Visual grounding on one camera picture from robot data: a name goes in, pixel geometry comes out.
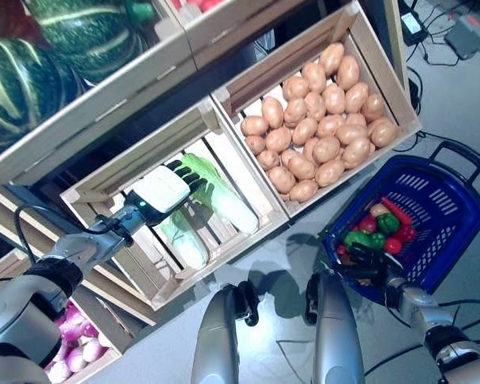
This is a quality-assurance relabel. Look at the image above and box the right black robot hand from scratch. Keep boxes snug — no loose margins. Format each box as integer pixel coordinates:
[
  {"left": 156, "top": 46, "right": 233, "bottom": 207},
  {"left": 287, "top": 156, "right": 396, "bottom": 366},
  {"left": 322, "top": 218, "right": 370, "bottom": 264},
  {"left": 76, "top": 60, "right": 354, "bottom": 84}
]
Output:
[{"left": 335, "top": 242, "right": 406, "bottom": 289}]

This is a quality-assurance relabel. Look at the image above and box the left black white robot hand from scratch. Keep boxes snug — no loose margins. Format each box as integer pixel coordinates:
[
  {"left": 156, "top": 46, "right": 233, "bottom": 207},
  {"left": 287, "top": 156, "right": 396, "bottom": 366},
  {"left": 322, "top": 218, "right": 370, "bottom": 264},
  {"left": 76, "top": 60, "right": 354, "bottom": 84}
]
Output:
[{"left": 124, "top": 159, "right": 214, "bottom": 229}]

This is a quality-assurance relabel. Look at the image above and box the large napa cabbage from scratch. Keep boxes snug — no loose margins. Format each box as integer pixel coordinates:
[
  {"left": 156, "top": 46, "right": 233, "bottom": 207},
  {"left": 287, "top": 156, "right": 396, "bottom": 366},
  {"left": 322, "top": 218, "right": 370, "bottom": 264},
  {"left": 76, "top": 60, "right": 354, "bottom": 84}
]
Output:
[{"left": 180, "top": 153, "right": 262, "bottom": 236}]

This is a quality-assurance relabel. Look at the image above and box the blue plastic shopping basket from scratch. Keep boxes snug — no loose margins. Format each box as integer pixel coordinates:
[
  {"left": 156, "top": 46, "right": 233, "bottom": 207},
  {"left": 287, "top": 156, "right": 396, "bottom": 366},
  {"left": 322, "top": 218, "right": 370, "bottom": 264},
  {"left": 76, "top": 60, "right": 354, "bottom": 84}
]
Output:
[{"left": 321, "top": 141, "right": 480, "bottom": 299}]

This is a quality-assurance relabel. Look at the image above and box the wooden crate with red vegetables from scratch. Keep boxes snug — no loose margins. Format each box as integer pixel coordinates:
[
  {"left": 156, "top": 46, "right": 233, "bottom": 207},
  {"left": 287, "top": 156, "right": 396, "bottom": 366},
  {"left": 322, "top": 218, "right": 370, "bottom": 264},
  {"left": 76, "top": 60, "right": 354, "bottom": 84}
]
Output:
[{"left": 162, "top": 0, "right": 359, "bottom": 70}]

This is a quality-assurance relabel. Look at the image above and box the large green pepper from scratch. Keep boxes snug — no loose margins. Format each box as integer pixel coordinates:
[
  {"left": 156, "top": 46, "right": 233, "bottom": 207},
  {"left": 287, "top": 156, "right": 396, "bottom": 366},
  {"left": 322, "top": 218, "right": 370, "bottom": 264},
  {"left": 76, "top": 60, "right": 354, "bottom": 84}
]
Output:
[{"left": 342, "top": 230, "right": 374, "bottom": 251}]

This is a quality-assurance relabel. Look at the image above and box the dark red apple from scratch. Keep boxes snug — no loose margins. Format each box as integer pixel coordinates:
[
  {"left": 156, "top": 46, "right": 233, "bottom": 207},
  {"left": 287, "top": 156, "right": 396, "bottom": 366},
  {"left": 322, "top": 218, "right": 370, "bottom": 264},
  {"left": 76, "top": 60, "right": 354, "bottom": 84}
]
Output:
[{"left": 357, "top": 214, "right": 379, "bottom": 235}]

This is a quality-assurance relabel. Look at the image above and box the red bell pepper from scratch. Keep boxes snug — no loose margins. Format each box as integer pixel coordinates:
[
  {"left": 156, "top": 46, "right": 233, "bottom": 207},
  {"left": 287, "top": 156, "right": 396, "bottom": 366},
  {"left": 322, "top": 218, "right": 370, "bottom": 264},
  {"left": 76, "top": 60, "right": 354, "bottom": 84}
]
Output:
[{"left": 398, "top": 223, "right": 418, "bottom": 243}]

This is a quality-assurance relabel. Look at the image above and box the small napa cabbage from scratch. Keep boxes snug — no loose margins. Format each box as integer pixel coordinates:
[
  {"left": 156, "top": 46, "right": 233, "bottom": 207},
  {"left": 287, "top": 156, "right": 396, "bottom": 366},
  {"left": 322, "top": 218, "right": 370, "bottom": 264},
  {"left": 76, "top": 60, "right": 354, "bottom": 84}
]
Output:
[{"left": 158, "top": 210, "right": 210, "bottom": 272}]

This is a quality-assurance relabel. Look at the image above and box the orange red carrot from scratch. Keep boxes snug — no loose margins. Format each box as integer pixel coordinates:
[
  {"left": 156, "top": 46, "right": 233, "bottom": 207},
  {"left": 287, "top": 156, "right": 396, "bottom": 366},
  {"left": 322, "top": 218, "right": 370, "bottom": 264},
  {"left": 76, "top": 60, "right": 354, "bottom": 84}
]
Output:
[{"left": 380, "top": 196, "right": 414, "bottom": 227}]

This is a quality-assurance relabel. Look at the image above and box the right silver robot leg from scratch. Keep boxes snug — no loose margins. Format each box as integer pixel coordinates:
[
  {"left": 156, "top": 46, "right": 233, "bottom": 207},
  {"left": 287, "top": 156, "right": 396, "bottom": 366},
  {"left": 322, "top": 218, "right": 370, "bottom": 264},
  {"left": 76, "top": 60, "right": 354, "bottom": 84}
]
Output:
[{"left": 305, "top": 270, "right": 366, "bottom": 384}]

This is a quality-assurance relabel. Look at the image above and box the silver robot leg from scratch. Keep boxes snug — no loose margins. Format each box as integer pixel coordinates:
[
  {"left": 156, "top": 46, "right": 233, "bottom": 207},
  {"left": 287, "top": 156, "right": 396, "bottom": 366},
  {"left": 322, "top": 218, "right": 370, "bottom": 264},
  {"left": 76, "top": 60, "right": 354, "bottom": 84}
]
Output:
[
  {"left": 190, "top": 279, "right": 262, "bottom": 384},
  {"left": 305, "top": 270, "right": 366, "bottom": 384}
]

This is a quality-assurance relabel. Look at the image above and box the wooden crate with cabbages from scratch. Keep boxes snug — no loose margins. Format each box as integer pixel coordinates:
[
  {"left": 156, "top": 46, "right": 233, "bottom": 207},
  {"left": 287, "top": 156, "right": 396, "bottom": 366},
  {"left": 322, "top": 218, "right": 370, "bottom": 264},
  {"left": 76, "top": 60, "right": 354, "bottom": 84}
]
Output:
[{"left": 58, "top": 98, "right": 290, "bottom": 312}]

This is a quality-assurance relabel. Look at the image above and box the wooden crate with watermelons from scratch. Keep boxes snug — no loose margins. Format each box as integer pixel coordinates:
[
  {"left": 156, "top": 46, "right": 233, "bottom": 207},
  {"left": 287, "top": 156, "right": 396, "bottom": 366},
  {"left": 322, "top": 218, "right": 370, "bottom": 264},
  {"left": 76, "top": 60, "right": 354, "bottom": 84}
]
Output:
[{"left": 0, "top": 0, "right": 199, "bottom": 188}]

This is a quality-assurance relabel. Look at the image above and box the low empty wooden crate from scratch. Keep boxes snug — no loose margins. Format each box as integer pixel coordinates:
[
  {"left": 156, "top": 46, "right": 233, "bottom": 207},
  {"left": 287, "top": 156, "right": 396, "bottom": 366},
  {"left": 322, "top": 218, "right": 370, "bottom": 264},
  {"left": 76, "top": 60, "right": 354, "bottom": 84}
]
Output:
[{"left": 0, "top": 182, "right": 158, "bottom": 327}]

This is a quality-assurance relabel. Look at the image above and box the left silver robot leg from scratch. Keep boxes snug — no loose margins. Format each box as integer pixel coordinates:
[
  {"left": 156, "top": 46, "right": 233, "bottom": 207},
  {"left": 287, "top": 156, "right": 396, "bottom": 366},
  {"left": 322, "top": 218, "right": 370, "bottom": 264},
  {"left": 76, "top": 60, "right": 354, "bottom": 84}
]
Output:
[{"left": 190, "top": 279, "right": 262, "bottom": 384}]

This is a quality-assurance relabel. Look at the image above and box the purple onion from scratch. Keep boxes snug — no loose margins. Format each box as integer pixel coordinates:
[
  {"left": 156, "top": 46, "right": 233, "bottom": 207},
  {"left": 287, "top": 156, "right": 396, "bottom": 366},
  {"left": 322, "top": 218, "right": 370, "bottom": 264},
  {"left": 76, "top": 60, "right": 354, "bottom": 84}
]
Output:
[
  {"left": 66, "top": 346, "right": 90, "bottom": 372},
  {"left": 46, "top": 359, "right": 74, "bottom": 384},
  {"left": 82, "top": 338, "right": 109, "bottom": 363},
  {"left": 79, "top": 322, "right": 101, "bottom": 341},
  {"left": 58, "top": 311, "right": 87, "bottom": 341}
]

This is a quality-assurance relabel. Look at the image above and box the wooden crate with onions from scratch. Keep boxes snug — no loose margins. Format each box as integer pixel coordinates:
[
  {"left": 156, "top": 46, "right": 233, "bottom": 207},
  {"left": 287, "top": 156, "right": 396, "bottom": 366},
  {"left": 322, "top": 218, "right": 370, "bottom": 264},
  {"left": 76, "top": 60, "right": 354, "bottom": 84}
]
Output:
[{"left": 0, "top": 247, "right": 124, "bottom": 384}]

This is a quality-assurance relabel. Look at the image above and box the green striped watermelon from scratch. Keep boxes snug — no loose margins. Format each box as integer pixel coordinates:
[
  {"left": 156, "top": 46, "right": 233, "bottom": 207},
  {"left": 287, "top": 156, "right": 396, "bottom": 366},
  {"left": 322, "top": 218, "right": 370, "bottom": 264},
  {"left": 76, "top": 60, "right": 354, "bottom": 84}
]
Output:
[
  {"left": 25, "top": 0, "right": 146, "bottom": 86},
  {"left": 0, "top": 38, "right": 84, "bottom": 160}
]

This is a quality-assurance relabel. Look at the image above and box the green vegetable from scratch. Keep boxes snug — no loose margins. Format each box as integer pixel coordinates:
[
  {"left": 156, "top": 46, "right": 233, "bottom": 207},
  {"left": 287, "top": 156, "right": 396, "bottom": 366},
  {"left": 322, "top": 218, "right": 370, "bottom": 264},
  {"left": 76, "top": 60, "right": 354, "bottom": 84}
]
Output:
[{"left": 125, "top": 0, "right": 158, "bottom": 24}]

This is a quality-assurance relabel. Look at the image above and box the wooden crate with potatoes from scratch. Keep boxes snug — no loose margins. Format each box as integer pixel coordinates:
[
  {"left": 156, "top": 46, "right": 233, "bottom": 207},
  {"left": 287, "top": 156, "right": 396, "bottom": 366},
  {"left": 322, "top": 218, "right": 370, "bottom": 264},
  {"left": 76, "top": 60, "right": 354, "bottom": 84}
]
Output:
[{"left": 209, "top": 0, "right": 424, "bottom": 220}]

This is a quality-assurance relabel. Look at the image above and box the black power adapter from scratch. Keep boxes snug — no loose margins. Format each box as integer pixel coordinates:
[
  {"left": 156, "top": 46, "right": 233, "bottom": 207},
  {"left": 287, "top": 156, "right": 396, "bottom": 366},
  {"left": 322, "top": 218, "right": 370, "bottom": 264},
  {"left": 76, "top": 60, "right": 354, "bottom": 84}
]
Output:
[{"left": 398, "top": 0, "right": 430, "bottom": 46}]

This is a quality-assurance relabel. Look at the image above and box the grey floor device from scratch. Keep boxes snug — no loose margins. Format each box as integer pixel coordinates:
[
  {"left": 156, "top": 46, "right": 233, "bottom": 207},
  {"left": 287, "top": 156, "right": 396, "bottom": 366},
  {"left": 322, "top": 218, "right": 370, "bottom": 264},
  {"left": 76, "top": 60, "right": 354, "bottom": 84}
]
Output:
[{"left": 443, "top": 14, "right": 480, "bottom": 62}]

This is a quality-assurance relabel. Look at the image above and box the black floor cable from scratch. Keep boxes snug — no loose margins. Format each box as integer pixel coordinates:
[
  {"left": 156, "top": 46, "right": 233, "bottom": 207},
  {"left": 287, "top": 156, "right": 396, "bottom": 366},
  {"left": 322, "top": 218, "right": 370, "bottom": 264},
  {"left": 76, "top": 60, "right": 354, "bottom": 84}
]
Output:
[
  {"left": 362, "top": 342, "right": 430, "bottom": 378},
  {"left": 390, "top": 130, "right": 430, "bottom": 154},
  {"left": 406, "top": 66, "right": 426, "bottom": 119},
  {"left": 434, "top": 298, "right": 480, "bottom": 346},
  {"left": 418, "top": 0, "right": 480, "bottom": 69}
]

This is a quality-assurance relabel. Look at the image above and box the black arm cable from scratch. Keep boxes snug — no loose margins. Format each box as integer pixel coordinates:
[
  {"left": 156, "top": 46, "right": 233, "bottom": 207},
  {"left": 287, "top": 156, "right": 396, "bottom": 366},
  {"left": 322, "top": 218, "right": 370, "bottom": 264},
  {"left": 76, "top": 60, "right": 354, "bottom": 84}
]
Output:
[{"left": 14, "top": 202, "right": 134, "bottom": 266}]

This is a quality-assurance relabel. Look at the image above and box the wooden shelf post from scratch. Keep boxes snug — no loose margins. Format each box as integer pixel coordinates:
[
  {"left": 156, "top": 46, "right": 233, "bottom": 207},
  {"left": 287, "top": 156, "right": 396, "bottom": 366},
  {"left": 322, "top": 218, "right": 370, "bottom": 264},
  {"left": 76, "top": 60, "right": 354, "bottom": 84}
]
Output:
[{"left": 382, "top": 0, "right": 410, "bottom": 96}]

